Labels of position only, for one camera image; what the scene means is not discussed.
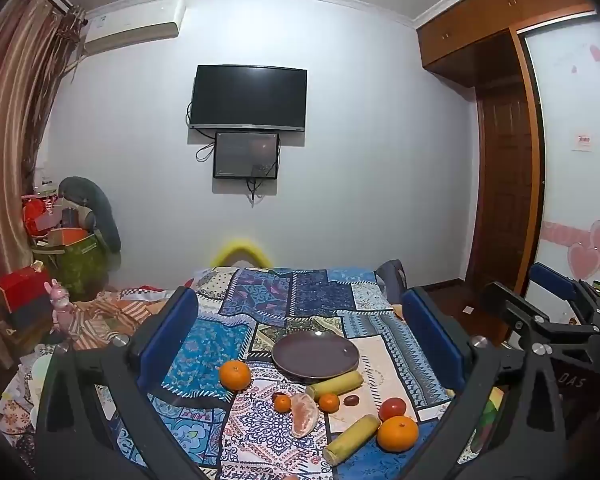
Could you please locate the dark purple plate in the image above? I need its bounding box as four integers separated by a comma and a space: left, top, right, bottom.
271, 331, 361, 386

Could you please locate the orange striped bedsheet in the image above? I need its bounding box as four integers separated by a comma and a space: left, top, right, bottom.
72, 285, 178, 352

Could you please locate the large orange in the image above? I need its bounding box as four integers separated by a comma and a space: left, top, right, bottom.
376, 415, 420, 453
218, 360, 252, 392

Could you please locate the yellow curved chair back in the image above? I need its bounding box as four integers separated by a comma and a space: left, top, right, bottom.
211, 239, 272, 268

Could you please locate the pink plush toy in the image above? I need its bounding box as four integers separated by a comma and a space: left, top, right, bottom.
44, 279, 83, 338

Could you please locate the blue patchwork blanket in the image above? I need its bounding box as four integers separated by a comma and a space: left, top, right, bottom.
130, 265, 481, 480

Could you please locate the black wall television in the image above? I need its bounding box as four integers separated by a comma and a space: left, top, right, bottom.
189, 64, 308, 133

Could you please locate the striped brown curtain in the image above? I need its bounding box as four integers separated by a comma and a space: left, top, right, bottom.
0, 0, 86, 376

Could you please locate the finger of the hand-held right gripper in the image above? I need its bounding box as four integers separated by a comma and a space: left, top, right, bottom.
481, 281, 600, 361
527, 261, 600, 326

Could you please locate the yellow corn cob piece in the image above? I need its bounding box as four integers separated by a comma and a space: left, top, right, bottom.
305, 371, 364, 402
323, 414, 382, 464

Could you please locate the red box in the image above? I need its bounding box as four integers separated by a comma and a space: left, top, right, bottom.
0, 266, 53, 313

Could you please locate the white sliding wardrobe door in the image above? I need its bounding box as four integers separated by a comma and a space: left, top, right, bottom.
522, 12, 600, 321

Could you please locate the red tomato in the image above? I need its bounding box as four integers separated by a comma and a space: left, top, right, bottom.
378, 397, 407, 422

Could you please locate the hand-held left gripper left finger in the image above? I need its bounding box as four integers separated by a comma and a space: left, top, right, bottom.
35, 285, 216, 480

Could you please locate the small black wall monitor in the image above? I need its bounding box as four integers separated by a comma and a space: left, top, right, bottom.
213, 131, 281, 181

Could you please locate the peeled citrus segment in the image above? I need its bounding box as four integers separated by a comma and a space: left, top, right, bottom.
289, 393, 317, 439

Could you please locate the wooden overhead cabinet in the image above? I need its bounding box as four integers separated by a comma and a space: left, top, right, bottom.
416, 0, 596, 86

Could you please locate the red bag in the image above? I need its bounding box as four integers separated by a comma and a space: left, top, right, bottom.
22, 195, 63, 236

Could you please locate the floral white cloth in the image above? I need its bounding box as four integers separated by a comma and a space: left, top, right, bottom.
0, 345, 111, 461

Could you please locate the white air conditioner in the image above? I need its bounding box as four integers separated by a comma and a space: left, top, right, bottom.
82, 0, 187, 53

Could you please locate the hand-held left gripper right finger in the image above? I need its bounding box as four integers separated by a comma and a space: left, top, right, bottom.
401, 286, 568, 480

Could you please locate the dark blue cushion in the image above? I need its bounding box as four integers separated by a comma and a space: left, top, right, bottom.
377, 259, 409, 306

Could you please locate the green cardboard box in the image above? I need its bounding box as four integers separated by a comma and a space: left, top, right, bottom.
35, 232, 113, 301

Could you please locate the wooden door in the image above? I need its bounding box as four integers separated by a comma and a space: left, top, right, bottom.
472, 85, 537, 281

